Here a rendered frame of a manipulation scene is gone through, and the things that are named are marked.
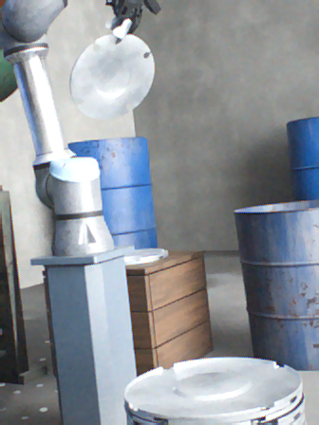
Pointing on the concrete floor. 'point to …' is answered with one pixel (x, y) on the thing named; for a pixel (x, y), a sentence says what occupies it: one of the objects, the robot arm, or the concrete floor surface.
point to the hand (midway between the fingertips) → (119, 39)
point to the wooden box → (165, 311)
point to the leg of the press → (12, 307)
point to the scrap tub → (282, 281)
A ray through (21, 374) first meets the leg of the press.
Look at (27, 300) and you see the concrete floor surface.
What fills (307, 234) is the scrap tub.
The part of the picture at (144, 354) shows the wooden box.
